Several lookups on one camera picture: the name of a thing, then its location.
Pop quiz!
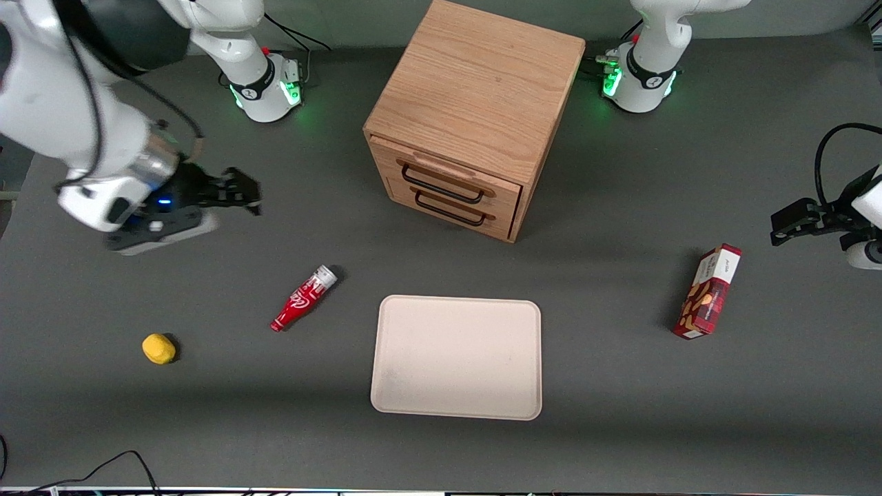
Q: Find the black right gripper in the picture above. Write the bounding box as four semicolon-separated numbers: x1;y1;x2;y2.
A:
141;161;263;226

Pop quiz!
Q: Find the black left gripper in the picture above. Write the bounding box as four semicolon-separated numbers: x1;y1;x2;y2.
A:
770;185;863;247

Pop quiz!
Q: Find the long black drawer handle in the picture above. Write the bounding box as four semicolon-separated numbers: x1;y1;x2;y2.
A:
397;159;498;205

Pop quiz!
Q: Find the wooden drawer with wide front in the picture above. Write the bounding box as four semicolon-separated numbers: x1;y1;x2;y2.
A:
369;134;524;225

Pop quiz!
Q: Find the wooden drawer with narrow front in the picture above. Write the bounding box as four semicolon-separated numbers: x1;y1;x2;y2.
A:
386;175;517;243

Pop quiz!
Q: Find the wooden drawer cabinet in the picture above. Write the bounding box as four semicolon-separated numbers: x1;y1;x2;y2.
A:
363;0;586;244

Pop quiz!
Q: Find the red cookie box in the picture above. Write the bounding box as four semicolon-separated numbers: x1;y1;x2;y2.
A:
672;243;743;340

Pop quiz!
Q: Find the red cola bottle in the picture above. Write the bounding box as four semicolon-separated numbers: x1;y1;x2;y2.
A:
269;265;339;333

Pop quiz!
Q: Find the yellow lemon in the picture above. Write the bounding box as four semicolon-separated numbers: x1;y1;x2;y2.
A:
142;333;178;365

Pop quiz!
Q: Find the beige plastic tray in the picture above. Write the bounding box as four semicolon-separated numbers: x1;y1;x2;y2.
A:
370;295;543;422

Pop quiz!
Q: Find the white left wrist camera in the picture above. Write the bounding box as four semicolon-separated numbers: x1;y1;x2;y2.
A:
845;236;882;271

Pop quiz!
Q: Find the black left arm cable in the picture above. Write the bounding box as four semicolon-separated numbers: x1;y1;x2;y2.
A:
814;123;882;209

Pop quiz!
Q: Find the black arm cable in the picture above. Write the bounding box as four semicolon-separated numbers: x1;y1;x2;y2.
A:
54;0;205;195
814;123;882;209

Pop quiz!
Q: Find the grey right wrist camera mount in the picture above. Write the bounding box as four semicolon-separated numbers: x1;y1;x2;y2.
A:
105;209;219;257

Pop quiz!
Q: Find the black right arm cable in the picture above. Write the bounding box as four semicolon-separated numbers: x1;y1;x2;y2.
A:
54;0;205;195

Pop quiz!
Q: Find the black right base cable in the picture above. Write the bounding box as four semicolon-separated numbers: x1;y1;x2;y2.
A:
265;12;332;83

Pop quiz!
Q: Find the short black drawer handle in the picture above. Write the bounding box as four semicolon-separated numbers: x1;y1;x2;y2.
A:
411;187;496;228

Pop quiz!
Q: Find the black cable at table edge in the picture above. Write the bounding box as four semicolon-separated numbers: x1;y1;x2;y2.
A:
0;450;163;496

